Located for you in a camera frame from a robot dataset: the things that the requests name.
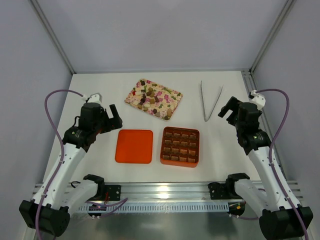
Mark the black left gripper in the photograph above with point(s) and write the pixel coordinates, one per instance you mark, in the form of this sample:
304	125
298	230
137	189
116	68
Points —
109	122

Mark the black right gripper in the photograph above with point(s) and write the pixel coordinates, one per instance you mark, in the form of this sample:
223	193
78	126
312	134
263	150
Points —
233	114

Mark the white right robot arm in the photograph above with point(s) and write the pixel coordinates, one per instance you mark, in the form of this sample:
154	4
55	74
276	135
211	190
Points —
280	214

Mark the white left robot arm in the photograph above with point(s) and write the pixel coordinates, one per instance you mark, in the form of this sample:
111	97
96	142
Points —
50	209

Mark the orange chocolate box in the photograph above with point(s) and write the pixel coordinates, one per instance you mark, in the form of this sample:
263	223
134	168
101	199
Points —
180	147

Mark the orange box lid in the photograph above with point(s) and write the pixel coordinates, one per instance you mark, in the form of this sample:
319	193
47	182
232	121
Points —
134	146

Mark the floral tray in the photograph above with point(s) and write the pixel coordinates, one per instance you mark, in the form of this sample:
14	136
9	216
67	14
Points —
154	99

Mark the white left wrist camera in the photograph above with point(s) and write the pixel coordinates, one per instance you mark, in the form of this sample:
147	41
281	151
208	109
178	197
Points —
94	98

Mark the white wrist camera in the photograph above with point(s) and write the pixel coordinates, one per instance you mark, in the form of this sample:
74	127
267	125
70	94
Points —
94	98
257	99

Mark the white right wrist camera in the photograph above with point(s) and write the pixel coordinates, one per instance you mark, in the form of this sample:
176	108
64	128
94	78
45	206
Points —
257	99

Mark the aluminium right side rail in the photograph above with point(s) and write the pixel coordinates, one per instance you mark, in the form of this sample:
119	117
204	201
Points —
250	85

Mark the aluminium rail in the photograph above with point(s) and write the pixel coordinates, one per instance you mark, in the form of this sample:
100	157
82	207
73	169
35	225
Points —
250	85
145	191

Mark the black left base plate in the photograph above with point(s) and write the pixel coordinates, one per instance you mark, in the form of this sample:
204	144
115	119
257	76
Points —
112	192

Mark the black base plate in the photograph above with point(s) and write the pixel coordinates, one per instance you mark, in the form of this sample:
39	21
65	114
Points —
112	192
217	191

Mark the aluminium front rail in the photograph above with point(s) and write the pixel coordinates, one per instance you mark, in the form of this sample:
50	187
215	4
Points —
145	191

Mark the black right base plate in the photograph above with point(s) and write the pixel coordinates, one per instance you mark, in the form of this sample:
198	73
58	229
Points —
217	191

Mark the slotted cable duct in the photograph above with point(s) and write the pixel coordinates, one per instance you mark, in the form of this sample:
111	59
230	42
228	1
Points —
157	207

